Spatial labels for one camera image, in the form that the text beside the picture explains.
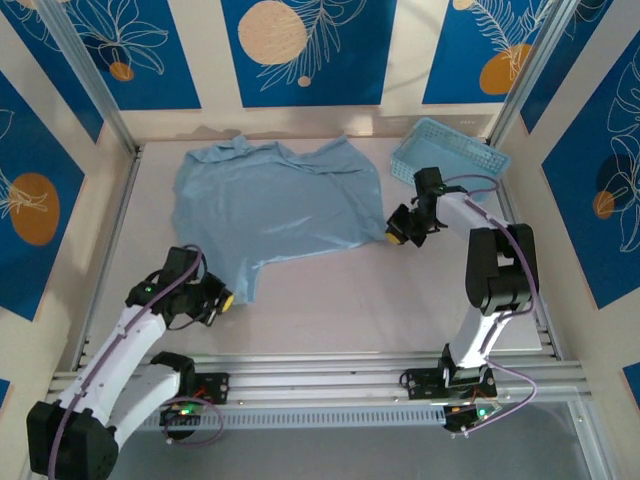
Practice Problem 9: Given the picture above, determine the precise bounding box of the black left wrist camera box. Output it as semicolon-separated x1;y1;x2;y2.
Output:
197;299;225;329

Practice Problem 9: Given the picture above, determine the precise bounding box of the circuit board with green light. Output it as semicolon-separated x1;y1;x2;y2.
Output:
442;399;504;434
159;399;209;427

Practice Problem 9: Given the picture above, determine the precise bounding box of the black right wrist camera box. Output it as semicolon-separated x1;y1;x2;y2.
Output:
412;217;449;249

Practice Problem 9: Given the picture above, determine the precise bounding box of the blue plastic basket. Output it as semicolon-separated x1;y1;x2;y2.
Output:
389;116;512;204

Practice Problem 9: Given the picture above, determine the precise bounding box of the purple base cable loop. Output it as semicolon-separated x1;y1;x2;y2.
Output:
162;398;225;447
467;360;539;436

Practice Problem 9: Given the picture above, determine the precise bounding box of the blue floral wall panel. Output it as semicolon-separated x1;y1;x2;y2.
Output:
0;69;87;322
0;0;105;145
541;47;640;311
63;0;203;112
221;0;393;108
519;0;640;135
422;0;557;106

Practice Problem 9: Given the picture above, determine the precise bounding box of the aluminium frame post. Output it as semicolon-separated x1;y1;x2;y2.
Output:
37;0;140;157
485;0;585;147

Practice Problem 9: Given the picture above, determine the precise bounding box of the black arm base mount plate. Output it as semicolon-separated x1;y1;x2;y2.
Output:
192;372;231;404
399;367;499;404

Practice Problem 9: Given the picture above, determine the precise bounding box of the light blue t-shirt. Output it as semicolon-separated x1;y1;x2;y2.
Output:
172;133;385;306

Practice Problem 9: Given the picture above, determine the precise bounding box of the grey slotted cable duct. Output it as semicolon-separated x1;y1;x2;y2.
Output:
142;404;451;432

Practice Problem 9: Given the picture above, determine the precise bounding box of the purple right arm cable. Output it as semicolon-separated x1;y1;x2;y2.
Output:
439;174;540;361

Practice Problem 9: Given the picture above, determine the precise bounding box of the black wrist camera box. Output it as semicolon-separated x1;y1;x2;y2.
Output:
412;217;449;249
197;299;225;329

